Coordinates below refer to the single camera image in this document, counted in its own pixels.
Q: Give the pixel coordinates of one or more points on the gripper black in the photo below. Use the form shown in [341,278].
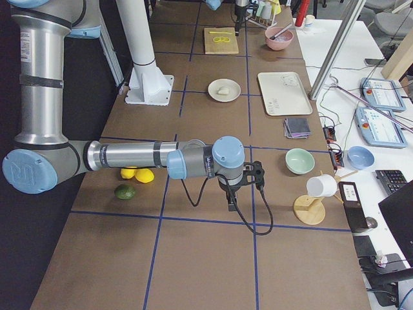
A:
[239,12]
[228,189]

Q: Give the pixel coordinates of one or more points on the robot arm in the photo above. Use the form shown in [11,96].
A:
[215,4]
[89,97]

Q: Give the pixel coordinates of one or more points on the white bun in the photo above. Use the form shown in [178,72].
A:
[223,91]

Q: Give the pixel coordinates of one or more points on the cream rectangular tray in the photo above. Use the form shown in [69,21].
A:
[283,94]

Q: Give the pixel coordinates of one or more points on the bamboo cutting board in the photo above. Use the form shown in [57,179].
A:
[220,44]

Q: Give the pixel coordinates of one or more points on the white grey cup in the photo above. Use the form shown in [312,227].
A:
[266,10]

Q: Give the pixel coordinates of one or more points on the yellow cup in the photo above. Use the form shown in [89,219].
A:
[276,7]

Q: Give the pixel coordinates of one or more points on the pink bowl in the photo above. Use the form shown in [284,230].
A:
[281,41]

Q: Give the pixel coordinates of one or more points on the cream round plate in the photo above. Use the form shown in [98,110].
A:
[235,90]

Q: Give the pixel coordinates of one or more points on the red bottle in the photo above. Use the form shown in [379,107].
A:
[302,12]

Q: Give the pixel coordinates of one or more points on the wooden mug tree stand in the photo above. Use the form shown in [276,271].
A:
[310,210]

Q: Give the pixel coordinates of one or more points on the mint green bowl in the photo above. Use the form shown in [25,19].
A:
[299,161]

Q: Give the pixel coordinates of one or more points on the yellow lemon right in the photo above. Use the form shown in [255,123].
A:
[144,175]

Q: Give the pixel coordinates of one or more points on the yellow lemon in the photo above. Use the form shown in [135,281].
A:
[128,172]
[144,175]

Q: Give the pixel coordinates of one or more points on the white mug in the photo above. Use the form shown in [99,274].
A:
[321,186]

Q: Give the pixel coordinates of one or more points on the grey folded cloth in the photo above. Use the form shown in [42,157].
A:
[296,128]

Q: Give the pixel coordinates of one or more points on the green avocado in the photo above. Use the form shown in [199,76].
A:
[125,192]

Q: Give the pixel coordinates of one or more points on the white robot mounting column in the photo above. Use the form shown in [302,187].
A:
[147,85]

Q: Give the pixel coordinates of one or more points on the yellow lemon left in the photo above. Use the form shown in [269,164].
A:
[128,172]

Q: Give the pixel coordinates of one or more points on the reacher grabber stick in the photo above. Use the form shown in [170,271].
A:
[367,104]

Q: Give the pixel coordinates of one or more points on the black phone box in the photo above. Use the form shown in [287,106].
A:
[352,205]

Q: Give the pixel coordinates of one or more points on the blue bowl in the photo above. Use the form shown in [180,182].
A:
[360,158]

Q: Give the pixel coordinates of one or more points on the black computer mouse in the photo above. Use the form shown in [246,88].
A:
[371,222]

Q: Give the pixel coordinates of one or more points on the black keyboard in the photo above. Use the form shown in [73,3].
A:
[391,180]

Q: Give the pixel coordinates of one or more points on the teach pendant far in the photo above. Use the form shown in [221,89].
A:
[382,93]

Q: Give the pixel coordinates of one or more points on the teach pendant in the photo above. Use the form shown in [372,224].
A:
[382,93]
[378,130]

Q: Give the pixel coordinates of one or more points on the teach pendant near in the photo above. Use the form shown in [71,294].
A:
[378,130]

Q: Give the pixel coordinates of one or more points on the black monitor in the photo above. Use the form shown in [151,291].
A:
[397,212]

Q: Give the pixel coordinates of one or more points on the white wire cup rack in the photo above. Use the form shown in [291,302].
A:
[256,20]

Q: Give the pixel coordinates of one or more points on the black brush metal handle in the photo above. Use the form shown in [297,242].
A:
[281,31]

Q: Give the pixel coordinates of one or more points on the aluminium frame post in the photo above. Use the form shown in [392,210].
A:
[353,10]

